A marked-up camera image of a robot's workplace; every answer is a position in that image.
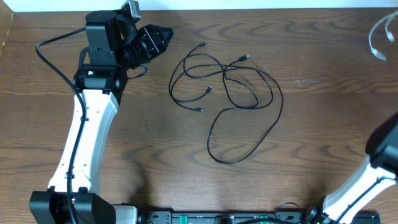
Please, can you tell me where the white usb cable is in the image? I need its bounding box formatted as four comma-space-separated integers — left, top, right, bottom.
368, 11, 398, 62

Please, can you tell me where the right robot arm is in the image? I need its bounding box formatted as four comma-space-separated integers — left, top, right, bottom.
304, 114, 397, 223

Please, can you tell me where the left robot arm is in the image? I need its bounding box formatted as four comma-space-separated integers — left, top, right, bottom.
29, 8, 174, 223

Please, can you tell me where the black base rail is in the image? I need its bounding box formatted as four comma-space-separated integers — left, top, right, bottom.
138, 208, 382, 224

